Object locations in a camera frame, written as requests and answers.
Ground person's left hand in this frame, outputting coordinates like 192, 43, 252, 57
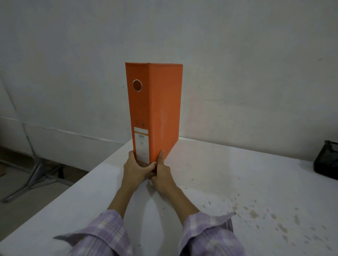
123, 150, 157, 188

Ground person's right hand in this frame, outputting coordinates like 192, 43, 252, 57
151, 149, 177, 195

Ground orange lever arch binder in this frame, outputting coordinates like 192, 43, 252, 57
125, 62, 183, 166

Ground person's right forearm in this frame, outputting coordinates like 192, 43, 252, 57
158, 185, 247, 256

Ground person's left forearm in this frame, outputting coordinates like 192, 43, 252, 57
54, 182, 140, 256

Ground grey metal stand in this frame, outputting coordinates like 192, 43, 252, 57
0, 74, 75, 203

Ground black mesh desk organizer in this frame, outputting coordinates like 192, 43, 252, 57
313, 140, 338, 181

